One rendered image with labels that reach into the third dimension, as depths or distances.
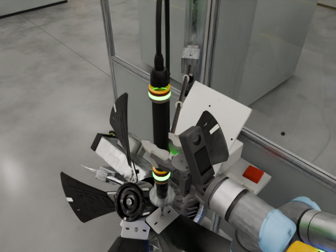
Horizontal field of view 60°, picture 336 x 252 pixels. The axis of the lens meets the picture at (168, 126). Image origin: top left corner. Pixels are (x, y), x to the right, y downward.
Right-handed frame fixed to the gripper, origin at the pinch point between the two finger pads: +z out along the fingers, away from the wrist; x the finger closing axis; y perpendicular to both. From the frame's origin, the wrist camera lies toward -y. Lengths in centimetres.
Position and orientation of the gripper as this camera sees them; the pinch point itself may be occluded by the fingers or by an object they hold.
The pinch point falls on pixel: (152, 136)
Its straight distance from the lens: 69.3
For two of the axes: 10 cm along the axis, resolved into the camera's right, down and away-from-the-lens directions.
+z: -7.0, -4.7, 5.3
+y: 0.0, 7.5, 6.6
